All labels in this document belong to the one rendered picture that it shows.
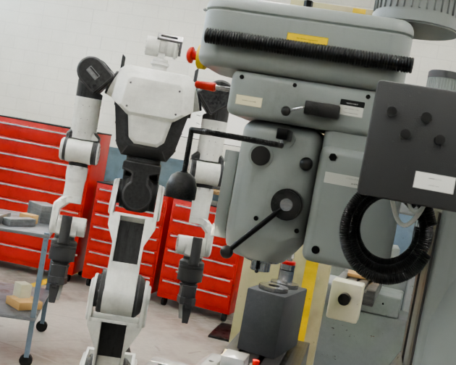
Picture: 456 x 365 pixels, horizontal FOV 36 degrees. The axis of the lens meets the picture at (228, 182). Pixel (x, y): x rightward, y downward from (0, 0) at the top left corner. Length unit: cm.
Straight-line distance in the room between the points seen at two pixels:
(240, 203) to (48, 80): 1048
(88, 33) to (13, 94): 162
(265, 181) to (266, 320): 64
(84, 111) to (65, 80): 941
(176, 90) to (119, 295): 70
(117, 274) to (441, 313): 119
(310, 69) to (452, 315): 59
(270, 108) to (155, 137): 87
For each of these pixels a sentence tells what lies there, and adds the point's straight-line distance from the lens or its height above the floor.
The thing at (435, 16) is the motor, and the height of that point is 191.
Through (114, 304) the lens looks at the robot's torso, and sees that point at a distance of 237.
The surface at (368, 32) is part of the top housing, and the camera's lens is 157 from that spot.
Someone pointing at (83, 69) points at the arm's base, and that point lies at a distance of 245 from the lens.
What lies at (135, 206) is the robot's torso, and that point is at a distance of 243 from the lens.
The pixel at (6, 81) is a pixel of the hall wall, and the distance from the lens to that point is 1234.
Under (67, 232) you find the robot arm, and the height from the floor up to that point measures 118.
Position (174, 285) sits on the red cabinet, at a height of 22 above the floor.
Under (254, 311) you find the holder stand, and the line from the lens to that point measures 213.
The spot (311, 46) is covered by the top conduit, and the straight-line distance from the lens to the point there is 154.
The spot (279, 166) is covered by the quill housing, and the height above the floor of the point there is 153.
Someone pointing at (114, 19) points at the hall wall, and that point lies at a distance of 1170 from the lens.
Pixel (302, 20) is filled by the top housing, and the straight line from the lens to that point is 159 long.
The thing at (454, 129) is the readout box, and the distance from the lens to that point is 131.
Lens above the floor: 156
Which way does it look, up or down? 3 degrees down
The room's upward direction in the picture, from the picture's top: 10 degrees clockwise
